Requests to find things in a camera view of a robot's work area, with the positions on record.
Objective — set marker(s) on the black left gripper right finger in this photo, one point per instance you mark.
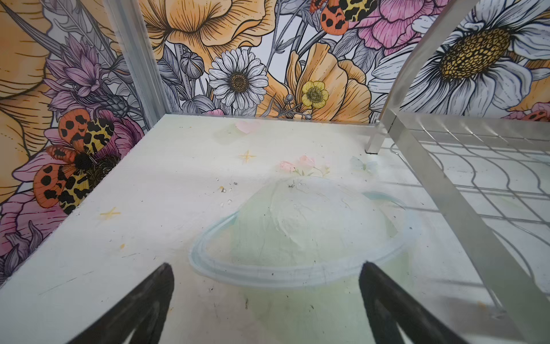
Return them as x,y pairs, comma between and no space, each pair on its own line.
391,312

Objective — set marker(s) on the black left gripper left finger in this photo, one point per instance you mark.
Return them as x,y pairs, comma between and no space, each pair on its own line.
137,318

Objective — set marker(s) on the steel two-tier dish rack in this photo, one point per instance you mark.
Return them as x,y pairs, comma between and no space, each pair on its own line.
503,277

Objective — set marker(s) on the aluminium left corner post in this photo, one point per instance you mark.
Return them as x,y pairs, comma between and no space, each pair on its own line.
132,37

